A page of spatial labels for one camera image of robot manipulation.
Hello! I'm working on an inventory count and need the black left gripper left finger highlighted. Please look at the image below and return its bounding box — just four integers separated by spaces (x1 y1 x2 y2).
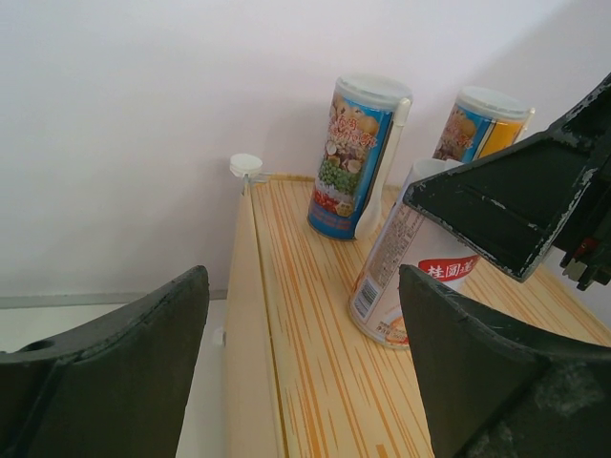
1 265 209 457

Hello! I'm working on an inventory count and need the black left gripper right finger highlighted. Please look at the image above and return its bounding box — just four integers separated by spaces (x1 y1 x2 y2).
398 265 610 457

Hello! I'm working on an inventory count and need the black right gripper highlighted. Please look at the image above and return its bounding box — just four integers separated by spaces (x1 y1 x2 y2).
403 78 610 291

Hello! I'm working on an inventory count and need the blue yellow can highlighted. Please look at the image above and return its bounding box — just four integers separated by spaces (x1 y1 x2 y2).
432 86 536 163

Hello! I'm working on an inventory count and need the white red label can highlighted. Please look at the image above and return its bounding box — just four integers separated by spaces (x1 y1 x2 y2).
348 158 481 351

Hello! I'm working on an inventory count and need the blue can with spoon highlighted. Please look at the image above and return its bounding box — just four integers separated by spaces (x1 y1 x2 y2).
307 73 412 240

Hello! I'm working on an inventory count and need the wooden cabinet box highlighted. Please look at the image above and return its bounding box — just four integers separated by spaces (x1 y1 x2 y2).
225 174 610 457

